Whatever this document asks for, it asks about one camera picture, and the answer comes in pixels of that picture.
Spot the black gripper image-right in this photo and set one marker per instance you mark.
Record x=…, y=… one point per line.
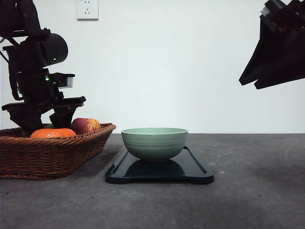
x=281, y=43

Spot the red yellow apple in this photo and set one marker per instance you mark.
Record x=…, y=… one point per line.
x=85, y=125

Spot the dark rectangular tray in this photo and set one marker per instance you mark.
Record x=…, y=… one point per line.
x=185, y=167

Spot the orange tangerine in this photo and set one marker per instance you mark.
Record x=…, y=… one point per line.
x=52, y=132

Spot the dark green fruit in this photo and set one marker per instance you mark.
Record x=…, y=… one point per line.
x=49, y=126

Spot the green ceramic bowl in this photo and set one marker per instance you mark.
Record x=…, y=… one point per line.
x=154, y=144

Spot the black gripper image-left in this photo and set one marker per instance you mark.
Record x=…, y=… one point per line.
x=41, y=94

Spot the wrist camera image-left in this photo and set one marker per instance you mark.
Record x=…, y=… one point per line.
x=62, y=80

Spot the white wall socket left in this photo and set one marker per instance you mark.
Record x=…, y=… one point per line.
x=87, y=10

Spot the dark purple fruit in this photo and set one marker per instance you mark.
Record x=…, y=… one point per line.
x=14, y=132

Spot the brown wicker basket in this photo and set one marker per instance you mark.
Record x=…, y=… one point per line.
x=49, y=158

